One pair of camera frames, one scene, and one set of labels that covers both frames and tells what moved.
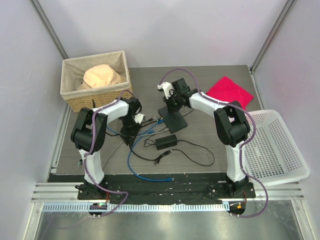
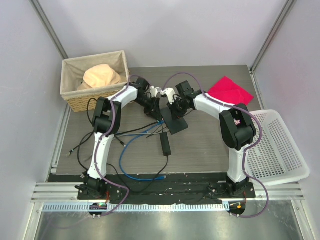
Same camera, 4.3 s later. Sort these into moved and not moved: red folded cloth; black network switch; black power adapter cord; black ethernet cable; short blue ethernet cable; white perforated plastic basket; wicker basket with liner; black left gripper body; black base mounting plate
Moved: black ethernet cable; black power adapter cord; black left gripper body
Not moved: red folded cloth; white perforated plastic basket; black network switch; short blue ethernet cable; black base mounting plate; wicker basket with liner
